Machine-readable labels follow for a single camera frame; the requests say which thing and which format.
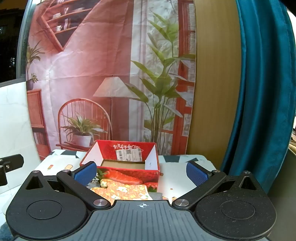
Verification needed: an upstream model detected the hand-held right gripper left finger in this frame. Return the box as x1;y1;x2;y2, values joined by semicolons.
22;161;111;210

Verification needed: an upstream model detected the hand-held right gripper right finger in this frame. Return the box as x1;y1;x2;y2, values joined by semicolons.
171;161;266;210

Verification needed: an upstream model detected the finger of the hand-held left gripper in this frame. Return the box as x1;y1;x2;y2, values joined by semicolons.
0;154;24;169

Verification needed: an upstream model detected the red strawberry print box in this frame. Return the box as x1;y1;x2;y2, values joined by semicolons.
79;140;161;193

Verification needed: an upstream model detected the printed cartoon tablecloth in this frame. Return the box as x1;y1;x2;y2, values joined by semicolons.
38;149;222;202

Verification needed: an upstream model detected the white marble board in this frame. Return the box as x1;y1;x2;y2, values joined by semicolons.
0;81;51;223

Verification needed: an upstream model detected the orange floral cloth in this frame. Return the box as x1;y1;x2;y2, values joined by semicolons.
89;177;154;207

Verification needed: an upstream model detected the teal curtain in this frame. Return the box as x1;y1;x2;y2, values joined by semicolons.
218;0;296;195

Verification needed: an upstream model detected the room scene wall poster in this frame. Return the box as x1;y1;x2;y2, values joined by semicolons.
25;0;197;161

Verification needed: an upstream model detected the dark window with grey frame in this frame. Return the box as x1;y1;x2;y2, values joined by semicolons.
0;0;42;84

